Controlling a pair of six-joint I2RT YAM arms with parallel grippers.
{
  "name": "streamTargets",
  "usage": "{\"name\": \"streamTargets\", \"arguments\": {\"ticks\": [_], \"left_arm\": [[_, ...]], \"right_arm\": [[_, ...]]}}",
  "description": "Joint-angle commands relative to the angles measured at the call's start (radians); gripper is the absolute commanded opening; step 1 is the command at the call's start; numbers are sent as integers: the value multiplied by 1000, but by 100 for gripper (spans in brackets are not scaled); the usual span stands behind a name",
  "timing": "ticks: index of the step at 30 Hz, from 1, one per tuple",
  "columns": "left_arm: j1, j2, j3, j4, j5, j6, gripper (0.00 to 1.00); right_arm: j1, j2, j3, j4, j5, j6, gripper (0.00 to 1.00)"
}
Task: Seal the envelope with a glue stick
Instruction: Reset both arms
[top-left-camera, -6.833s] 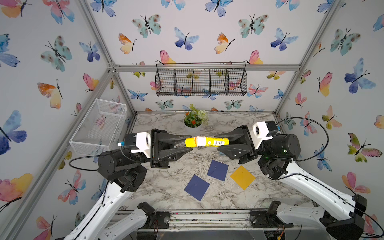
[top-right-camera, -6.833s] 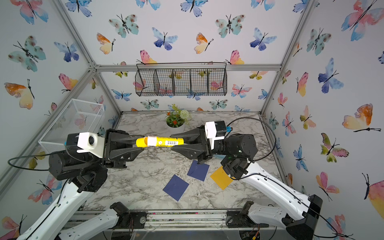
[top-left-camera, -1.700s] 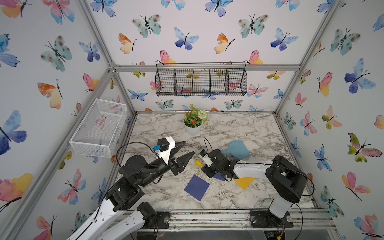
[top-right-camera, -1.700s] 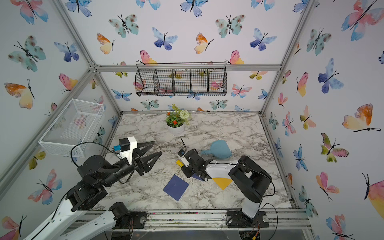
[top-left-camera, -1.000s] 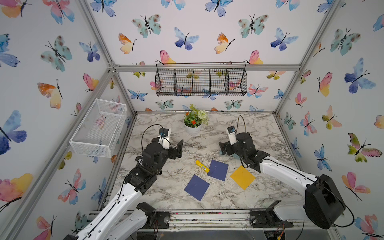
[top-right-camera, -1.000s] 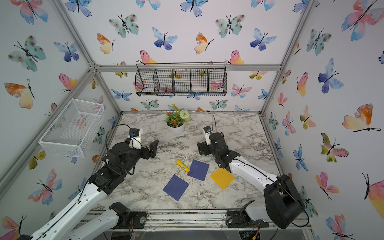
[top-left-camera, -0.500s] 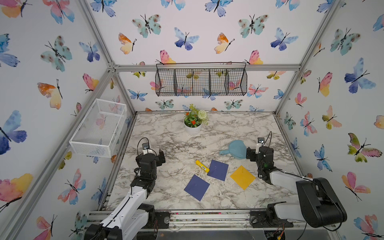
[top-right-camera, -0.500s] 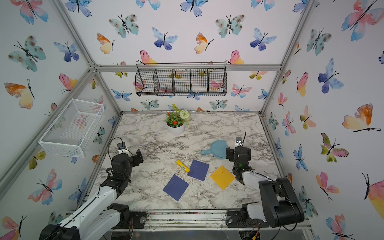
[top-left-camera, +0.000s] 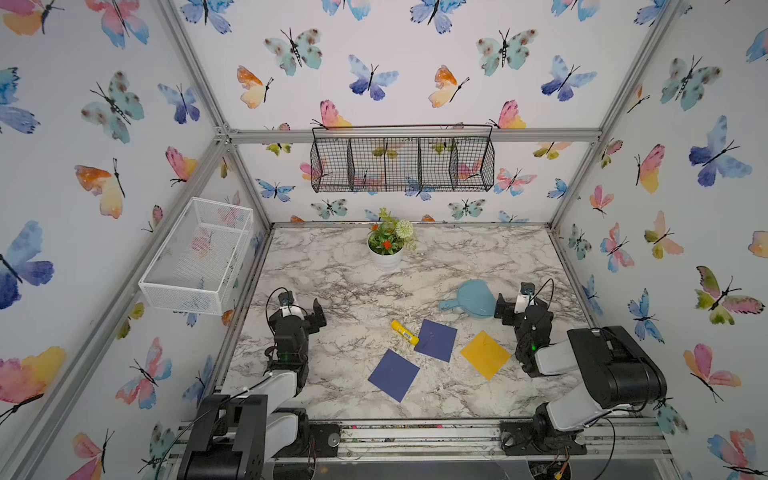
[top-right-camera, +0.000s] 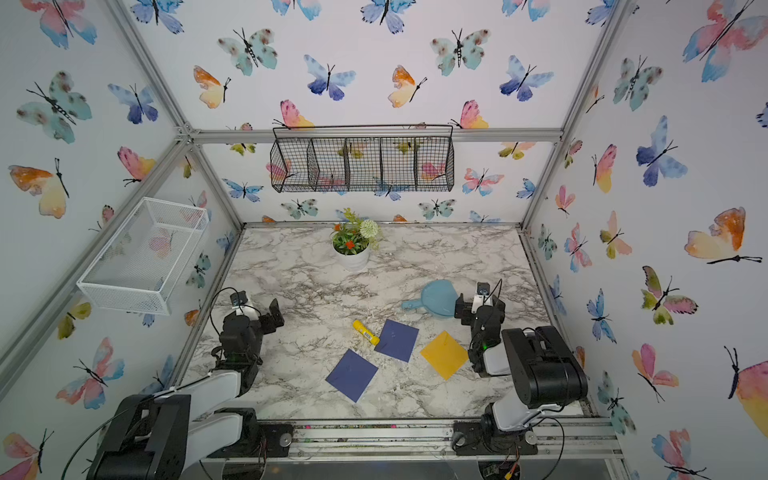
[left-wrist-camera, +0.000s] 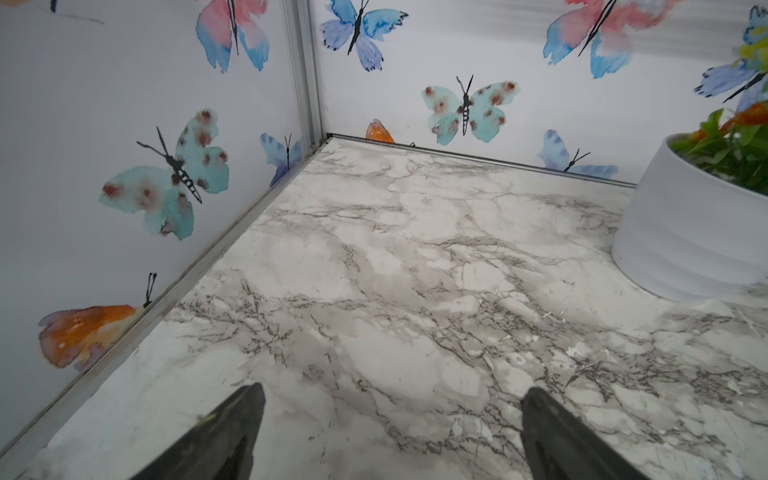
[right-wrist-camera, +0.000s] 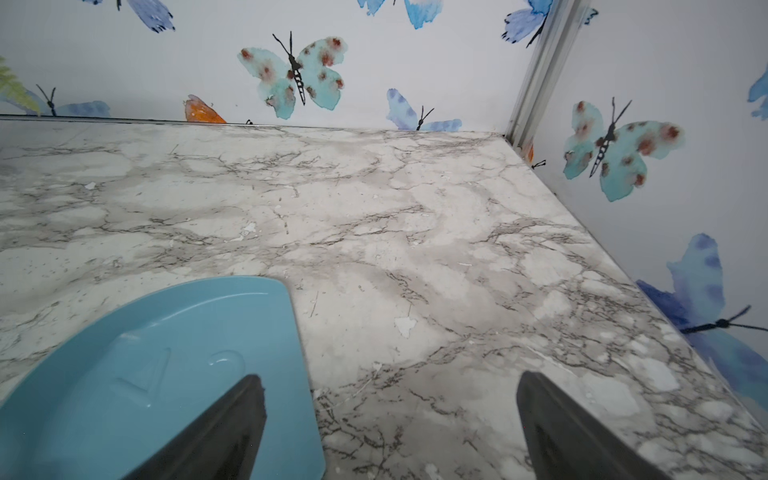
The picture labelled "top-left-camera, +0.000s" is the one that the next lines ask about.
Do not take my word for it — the yellow glue stick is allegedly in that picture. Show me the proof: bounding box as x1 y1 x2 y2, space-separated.
391 320 420 346

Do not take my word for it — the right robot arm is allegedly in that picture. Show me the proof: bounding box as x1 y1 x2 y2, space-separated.
494 282 667 456

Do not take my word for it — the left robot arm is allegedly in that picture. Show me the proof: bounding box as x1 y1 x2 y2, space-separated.
147 287 327 479

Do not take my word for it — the potted flower plant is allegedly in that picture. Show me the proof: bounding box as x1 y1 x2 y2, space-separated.
365 208 417 272

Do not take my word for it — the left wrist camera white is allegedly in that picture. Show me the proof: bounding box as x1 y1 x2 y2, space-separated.
278 289 307 320

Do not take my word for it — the white mesh wall basket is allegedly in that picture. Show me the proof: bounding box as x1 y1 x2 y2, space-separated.
138 197 254 315

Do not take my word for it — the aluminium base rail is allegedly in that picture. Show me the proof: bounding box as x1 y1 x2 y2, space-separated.
170 416 673 464

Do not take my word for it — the black wire wall basket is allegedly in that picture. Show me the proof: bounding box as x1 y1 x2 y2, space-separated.
310 124 495 193

